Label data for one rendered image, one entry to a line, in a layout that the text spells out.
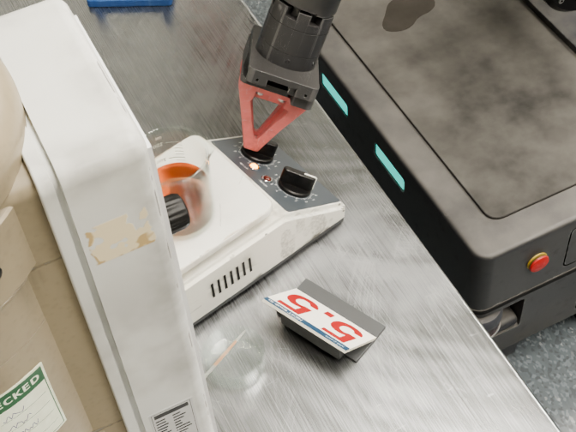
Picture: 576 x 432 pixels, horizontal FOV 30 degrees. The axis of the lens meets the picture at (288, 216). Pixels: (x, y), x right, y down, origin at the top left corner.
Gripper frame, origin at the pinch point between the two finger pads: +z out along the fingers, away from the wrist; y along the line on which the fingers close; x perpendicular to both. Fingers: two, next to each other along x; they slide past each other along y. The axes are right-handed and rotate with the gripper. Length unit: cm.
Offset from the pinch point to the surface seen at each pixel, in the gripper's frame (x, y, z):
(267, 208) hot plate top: 1.9, 10.7, 0.6
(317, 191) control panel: 7.0, 3.4, 1.5
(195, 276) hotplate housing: -2.5, 15.2, 6.6
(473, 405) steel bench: 22.7, 22.1, 6.5
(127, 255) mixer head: -11, 64, -27
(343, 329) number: 11.2, 16.3, 6.8
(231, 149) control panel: -1.7, 0.6, 1.5
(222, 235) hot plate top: -1.3, 13.2, 3.0
